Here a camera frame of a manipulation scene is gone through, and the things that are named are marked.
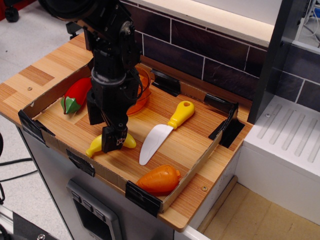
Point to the cardboard fence with black tape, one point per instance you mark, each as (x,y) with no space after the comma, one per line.
(190,149)

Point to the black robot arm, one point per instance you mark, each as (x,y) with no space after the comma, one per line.
(109,32)

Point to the white toy sink drainboard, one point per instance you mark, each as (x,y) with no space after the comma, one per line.
(280,158)

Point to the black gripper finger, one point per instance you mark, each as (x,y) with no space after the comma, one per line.
(113,137)
(96,114)

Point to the red toy chili pepper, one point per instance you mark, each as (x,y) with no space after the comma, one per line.
(76,95)

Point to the yellow plastic toy banana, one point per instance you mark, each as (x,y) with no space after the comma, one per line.
(96,145)

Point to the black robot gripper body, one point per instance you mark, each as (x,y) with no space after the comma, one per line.
(115,96)

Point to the grey toy oven front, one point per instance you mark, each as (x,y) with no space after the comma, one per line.
(99,220)

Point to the orange toy carrot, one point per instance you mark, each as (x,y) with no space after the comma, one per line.
(160,181)

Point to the black office chair base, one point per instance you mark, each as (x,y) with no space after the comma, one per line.
(73,27)

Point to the orange transparent plastic pot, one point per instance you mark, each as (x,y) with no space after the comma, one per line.
(143,92)

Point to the toy knife yellow handle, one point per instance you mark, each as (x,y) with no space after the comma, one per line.
(159,133)

